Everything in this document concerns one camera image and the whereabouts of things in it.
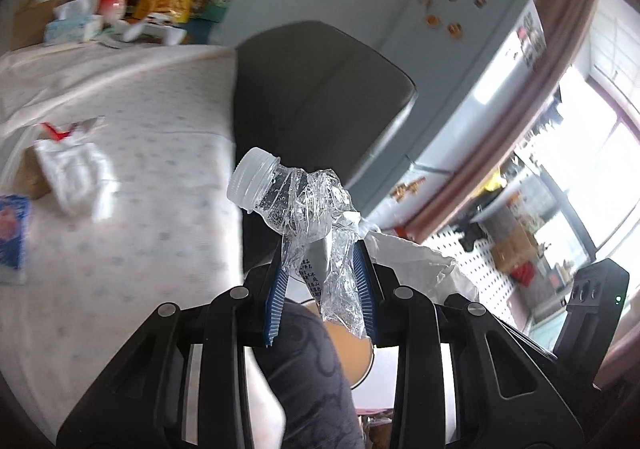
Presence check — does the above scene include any crushed clear plastic bottle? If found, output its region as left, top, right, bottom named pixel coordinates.
left=227, top=147, right=369, bottom=339

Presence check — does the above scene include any white paper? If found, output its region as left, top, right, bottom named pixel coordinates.
left=34, top=137, right=119, bottom=222

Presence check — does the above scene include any blue tissue pack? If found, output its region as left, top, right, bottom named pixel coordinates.
left=0, top=195, right=32, bottom=284

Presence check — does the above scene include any round wooden trash bin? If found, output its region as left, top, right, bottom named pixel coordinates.
left=302, top=299, right=374, bottom=389

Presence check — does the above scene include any white plastic bag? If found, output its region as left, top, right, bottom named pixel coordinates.
left=364, top=231, right=480, bottom=305

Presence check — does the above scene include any white perforated mat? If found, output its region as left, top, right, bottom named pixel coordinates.
left=423, top=227, right=530, bottom=332

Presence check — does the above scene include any white floral tablecloth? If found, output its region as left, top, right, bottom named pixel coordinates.
left=1, top=44, right=241, bottom=439

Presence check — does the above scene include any dark patterned trouser leg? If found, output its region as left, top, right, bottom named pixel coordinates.
left=254, top=299, right=364, bottom=448

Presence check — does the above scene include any grey upholstered chair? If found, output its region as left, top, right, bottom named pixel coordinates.
left=231, top=19, right=420, bottom=275

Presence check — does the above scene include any white refrigerator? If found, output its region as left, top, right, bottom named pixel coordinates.
left=350, top=0, right=546, bottom=229

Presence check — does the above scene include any red white torn wrapper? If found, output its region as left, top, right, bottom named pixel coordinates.
left=38, top=116, right=105, bottom=142

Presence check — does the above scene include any white tissue box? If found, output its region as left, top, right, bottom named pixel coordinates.
left=43, top=0, right=104, bottom=46

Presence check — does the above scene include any pink curtain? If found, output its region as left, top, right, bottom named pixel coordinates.
left=395, top=0, right=599, bottom=243

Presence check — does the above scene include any brown cardboard box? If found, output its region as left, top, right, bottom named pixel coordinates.
left=10, top=0, right=66, bottom=50

